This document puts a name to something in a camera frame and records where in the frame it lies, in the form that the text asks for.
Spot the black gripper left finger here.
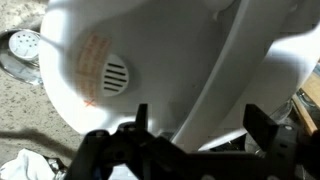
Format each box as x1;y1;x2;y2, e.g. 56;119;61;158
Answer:
134;103;149;133

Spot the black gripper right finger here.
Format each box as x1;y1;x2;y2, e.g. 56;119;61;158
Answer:
243;103;279;153

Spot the clear glass vessel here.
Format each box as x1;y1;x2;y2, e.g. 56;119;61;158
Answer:
269;99;295;124

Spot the light wooden board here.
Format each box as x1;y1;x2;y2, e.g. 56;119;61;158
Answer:
291;71;320;136

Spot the crumpled white cloth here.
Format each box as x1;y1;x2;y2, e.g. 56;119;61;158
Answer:
0;148;68;180

